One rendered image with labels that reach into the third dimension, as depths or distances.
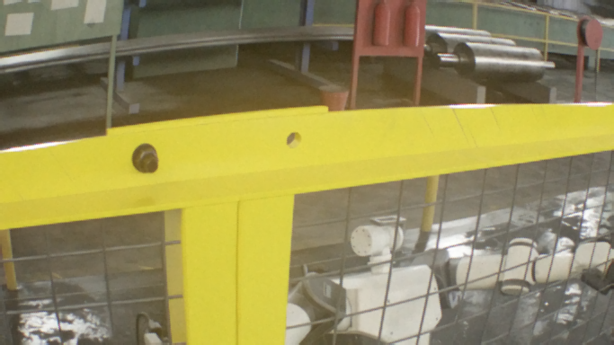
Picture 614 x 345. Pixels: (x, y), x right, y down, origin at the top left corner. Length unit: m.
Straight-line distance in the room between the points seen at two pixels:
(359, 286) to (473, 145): 0.94
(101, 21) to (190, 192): 6.12
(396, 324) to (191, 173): 1.14
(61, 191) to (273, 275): 0.21
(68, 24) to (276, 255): 6.06
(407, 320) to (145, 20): 7.87
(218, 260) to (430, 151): 0.25
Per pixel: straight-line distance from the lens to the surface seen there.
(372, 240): 1.76
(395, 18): 8.20
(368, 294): 1.70
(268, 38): 8.47
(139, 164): 0.61
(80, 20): 6.66
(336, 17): 11.25
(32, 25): 6.57
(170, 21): 9.46
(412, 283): 1.78
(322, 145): 0.69
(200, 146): 0.64
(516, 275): 1.81
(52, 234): 4.95
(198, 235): 0.61
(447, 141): 0.78
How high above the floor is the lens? 2.02
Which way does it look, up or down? 19 degrees down
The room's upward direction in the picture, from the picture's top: 5 degrees clockwise
